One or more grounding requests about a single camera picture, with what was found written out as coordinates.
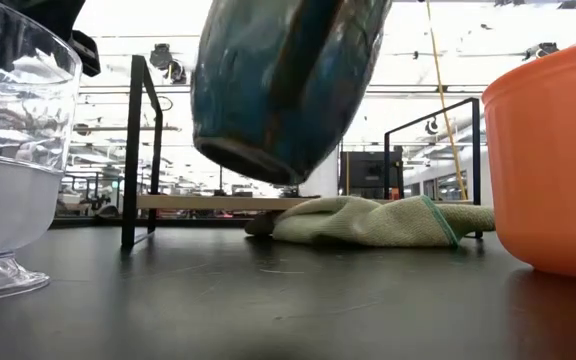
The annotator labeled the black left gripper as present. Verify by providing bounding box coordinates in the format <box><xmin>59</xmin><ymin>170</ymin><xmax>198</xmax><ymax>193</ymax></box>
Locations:
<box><xmin>0</xmin><ymin>0</ymin><xmax>102</xmax><ymax>78</ymax></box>

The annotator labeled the clear plastic stemmed cup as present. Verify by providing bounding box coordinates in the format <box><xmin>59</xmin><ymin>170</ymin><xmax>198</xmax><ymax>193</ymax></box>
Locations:
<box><xmin>0</xmin><ymin>0</ymin><xmax>84</xmax><ymax>305</ymax></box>

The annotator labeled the green blue crackle glazed mug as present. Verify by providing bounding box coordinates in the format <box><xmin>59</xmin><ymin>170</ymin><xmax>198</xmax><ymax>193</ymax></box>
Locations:
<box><xmin>190</xmin><ymin>0</ymin><xmax>393</xmax><ymax>187</ymax></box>

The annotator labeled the orange plastic cup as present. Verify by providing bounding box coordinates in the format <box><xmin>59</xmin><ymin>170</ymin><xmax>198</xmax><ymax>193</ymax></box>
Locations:
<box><xmin>481</xmin><ymin>37</ymin><xmax>576</xmax><ymax>280</ymax></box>

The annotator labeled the black ceiling fixture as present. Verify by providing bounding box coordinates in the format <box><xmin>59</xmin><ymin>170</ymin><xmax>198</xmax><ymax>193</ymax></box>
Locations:
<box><xmin>148</xmin><ymin>43</ymin><xmax>188</xmax><ymax>85</ymax></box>
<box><xmin>522</xmin><ymin>41</ymin><xmax>560</xmax><ymax>62</ymax></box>

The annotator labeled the small brown rounded object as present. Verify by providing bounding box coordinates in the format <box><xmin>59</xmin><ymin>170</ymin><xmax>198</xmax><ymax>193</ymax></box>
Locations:
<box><xmin>244</xmin><ymin>212</ymin><xmax>277</xmax><ymax>238</ymax></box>

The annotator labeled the black cabinet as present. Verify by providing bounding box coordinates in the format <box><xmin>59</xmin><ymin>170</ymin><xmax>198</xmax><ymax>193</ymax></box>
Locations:
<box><xmin>338</xmin><ymin>149</ymin><xmax>405</xmax><ymax>200</ymax></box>

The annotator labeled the light green microfibre cloth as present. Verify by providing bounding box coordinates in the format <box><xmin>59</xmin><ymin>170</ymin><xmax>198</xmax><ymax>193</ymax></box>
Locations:
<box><xmin>270</xmin><ymin>194</ymin><xmax>496</xmax><ymax>249</ymax></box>

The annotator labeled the wooden shelf with black frame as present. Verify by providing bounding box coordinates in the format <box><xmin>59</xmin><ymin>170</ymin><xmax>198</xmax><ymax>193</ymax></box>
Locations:
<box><xmin>120</xmin><ymin>54</ymin><xmax>485</xmax><ymax>252</ymax></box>

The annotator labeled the yellow cable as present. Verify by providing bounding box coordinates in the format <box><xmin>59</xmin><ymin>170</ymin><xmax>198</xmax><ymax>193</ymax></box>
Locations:
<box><xmin>424</xmin><ymin>0</ymin><xmax>469</xmax><ymax>201</ymax></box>

